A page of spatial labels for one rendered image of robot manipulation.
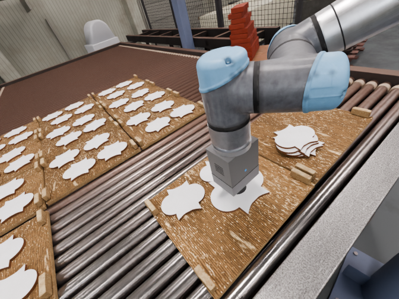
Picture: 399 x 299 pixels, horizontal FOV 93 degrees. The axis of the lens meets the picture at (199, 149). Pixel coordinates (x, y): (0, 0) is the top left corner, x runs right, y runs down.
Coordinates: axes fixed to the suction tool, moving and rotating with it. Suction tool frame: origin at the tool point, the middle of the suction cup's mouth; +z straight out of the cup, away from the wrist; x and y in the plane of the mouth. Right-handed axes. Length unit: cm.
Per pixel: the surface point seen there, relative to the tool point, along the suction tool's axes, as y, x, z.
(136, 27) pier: -232, -584, 13
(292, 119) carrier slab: -48, -13, 11
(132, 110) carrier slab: -7, -95, 10
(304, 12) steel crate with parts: -474, -235, 55
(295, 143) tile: -31.1, -2.3, 7.8
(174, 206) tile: 12.3, -16.1, 10.4
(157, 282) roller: 27.2, -3.2, 13.1
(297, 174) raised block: -20.2, 4.7, 8.7
